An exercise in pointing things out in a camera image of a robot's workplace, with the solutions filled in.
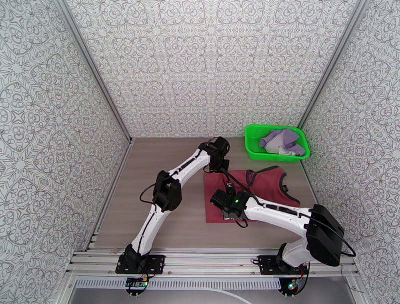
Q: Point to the red tank top navy trim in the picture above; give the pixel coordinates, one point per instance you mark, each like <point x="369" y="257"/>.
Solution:
<point x="272" y="187"/>

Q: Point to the purple cloth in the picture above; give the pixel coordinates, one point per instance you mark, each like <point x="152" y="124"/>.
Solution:
<point x="278" y="137"/>

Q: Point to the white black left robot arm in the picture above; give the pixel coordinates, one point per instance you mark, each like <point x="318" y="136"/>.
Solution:
<point x="147" y="225"/>

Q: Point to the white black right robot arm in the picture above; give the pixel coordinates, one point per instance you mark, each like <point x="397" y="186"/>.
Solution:
<point x="275" y="215"/>

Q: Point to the green plastic basket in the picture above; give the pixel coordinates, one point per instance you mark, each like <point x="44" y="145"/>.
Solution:
<point x="251" y="150"/>

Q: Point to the aluminium mounting rail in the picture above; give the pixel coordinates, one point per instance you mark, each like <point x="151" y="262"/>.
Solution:
<point x="212" y="259"/>

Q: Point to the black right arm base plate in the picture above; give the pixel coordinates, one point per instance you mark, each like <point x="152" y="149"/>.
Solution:
<point x="265" y="264"/>

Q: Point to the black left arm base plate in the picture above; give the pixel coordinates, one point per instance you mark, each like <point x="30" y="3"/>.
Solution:
<point x="156" y="262"/>

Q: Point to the aluminium corner post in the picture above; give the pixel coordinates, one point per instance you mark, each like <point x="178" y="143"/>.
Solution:
<point x="331" y="62"/>
<point x="93" y="67"/>

